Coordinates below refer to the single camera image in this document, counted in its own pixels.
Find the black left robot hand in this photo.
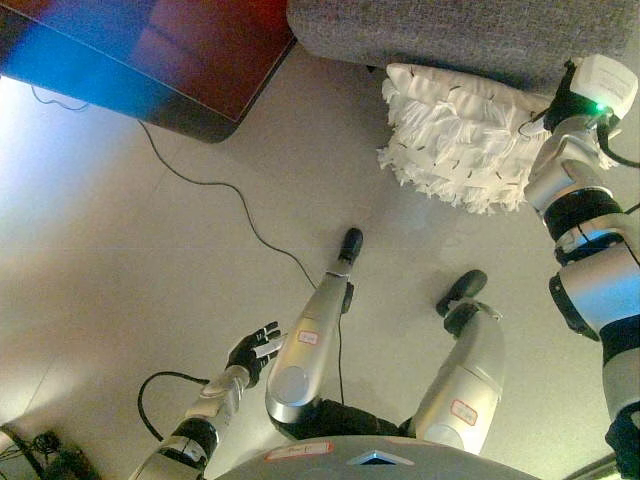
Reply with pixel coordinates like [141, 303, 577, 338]
[224, 320, 283, 389]

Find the white fringed pillow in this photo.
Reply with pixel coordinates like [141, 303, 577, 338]
[375, 62, 621, 216]

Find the silver left robot leg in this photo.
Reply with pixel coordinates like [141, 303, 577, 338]
[263, 227, 365, 442]

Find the silver robot leg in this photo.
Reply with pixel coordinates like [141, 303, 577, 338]
[398, 269, 506, 457]
[263, 227, 365, 442]

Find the grey robot torso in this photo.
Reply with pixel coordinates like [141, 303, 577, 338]
[209, 433, 619, 480]

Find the silver right robot leg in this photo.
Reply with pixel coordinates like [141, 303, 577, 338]
[398, 269, 506, 457]

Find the dark glossy wardrobe cabinet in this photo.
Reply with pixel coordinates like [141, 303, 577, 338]
[0, 0, 299, 146]

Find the grey fabric tub armchair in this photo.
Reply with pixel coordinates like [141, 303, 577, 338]
[285, 0, 640, 97]

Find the thin black floor cable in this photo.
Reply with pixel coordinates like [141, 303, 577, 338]
[29, 82, 351, 407]

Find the black cable bundle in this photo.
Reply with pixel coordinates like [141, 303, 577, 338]
[0, 423, 97, 480]

